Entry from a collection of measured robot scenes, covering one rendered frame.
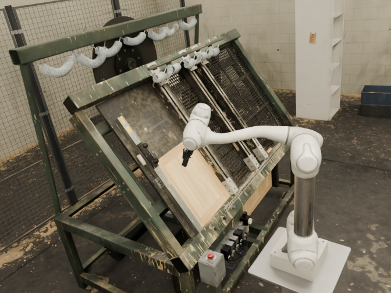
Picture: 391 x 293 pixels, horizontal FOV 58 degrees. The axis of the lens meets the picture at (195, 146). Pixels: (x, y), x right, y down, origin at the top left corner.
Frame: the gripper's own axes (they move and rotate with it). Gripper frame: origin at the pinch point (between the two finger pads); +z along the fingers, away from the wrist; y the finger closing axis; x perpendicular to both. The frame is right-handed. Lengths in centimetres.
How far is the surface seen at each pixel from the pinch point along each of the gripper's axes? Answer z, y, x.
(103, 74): 15, -47, -114
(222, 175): 40, -53, 11
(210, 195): 48, -35, 13
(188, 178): 38.0, -26.4, -4.9
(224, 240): 62, -19, 40
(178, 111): 11, -54, -41
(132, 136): 13.2, -5.0, -44.2
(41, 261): 221, 18, -112
